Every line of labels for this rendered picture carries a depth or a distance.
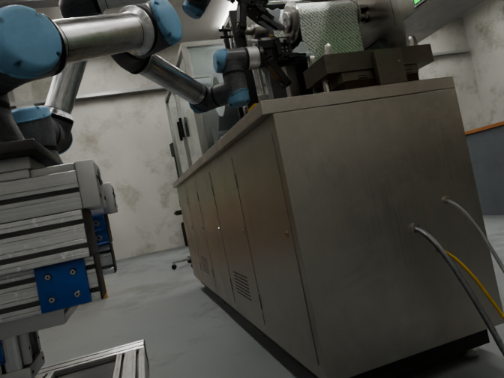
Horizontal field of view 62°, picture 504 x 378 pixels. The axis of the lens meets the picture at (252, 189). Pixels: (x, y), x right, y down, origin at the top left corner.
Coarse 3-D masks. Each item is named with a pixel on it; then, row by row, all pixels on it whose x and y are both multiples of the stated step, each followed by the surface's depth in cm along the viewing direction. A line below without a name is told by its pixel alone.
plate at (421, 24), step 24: (336, 0) 183; (360, 0) 167; (384, 0) 154; (408, 0) 142; (432, 0) 133; (456, 0) 137; (480, 0) 141; (360, 24) 170; (384, 24) 156; (408, 24) 151; (432, 24) 156
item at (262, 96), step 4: (248, 44) 223; (252, 44) 223; (260, 68) 227; (256, 72) 226; (260, 72) 227; (256, 76) 226; (260, 76) 226; (256, 80) 227; (260, 80) 226; (256, 84) 227; (260, 84) 226; (260, 88) 226; (264, 88) 227; (260, 92) 226; (264, 92) 226; (260, 96) 223; (264, 96) 223
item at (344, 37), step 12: (336, 24) 154; (348, 24) 156; (312, 36) 151; (324, 36) 152; (336, 36) 154; (348, 36) 155; (360, 36) 157; (312, 48) 151; (336, 48) 153; (348, 48) 155; (360, 48) 156
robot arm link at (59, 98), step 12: (72, 72) 141; (60, 84) 140; (72, 84) 142; (48, 96) 141; (60, 96) 140; (72, 96) 143; (60, 108) 140; (72, 108) 145; (60, 120) 139; (72, 120) 144; (60, 144) 140
